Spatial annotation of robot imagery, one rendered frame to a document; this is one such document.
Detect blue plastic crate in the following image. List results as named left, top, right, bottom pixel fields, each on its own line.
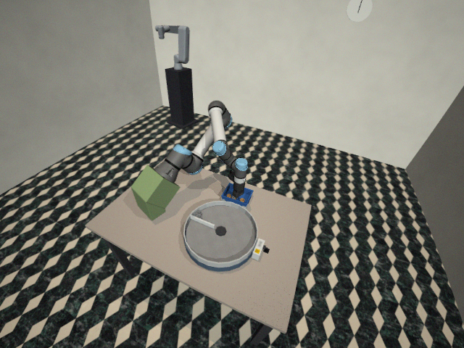
left=221, top=183, right=253, bottom=209

